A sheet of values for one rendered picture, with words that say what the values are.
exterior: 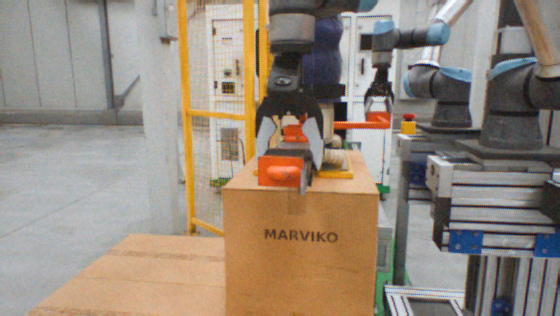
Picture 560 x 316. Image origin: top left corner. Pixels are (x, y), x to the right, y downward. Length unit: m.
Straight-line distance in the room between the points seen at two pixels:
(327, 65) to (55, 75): 11.96
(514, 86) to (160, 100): 1.95
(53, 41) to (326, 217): 12.18
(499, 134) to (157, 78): 1.94
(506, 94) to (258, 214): 0.72
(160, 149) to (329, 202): 1.74
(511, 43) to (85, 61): 11.59
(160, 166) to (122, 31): 9.42
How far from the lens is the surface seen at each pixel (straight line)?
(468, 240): 1.26
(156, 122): 2.56
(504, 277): 1.60
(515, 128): 1.18
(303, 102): 0.63
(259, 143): 0.65
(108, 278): 1.52
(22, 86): 13.51
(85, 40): 12.36
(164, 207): 2.66
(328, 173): 1.10
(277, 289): 1.10
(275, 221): 1.01
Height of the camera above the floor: 1.21
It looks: 11 degrees down
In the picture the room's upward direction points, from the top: straight up
